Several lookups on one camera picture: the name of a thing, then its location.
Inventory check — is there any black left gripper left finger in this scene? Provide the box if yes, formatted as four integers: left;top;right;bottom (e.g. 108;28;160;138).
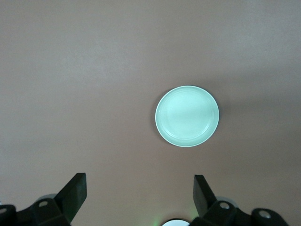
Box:
0;173;87;226

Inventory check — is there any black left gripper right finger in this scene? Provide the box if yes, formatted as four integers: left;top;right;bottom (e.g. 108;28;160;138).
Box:
191;174;289;226

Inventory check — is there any pale green round plate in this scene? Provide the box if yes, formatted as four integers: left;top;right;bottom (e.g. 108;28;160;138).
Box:
155;86;220;148

